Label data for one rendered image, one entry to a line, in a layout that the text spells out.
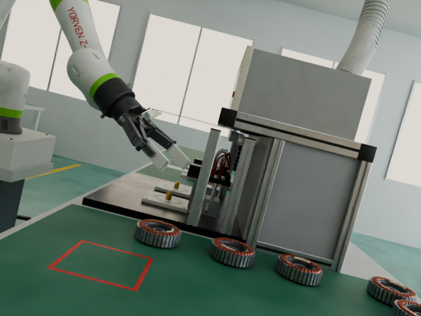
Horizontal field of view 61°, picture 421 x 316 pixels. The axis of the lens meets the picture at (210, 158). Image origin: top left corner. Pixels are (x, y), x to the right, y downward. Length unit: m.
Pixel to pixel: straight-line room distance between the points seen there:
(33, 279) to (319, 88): 0.89
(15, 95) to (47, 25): 5.30
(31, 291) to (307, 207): 0.72
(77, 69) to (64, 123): 5.48
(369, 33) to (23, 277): 2.38
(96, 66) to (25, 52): 5.87
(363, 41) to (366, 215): 4.38
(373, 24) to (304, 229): 1.84
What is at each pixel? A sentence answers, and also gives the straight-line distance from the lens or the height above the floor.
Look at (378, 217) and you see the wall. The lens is 6.66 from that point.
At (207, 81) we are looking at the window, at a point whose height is 1.80.
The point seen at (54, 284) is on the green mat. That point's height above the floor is 0.75.
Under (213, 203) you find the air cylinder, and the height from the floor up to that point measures 0.82.
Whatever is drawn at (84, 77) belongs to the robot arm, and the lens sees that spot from 0.97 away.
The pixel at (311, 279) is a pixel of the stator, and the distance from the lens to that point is 0.92.
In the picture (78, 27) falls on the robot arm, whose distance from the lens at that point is 1.22.
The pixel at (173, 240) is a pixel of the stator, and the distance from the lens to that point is 0.88.
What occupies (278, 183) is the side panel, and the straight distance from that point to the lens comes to 1.03.
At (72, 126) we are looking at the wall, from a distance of 6.39.
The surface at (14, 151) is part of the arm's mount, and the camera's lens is 1.38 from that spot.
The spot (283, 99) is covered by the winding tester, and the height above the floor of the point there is 1.19.
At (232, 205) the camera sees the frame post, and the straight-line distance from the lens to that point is 1.04.
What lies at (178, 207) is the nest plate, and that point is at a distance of 1.17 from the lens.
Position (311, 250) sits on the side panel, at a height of 0.79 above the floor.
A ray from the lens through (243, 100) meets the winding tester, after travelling 1.11.
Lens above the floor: 1.05
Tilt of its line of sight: 4 degrees down
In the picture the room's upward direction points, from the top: 14 degrees clockwise
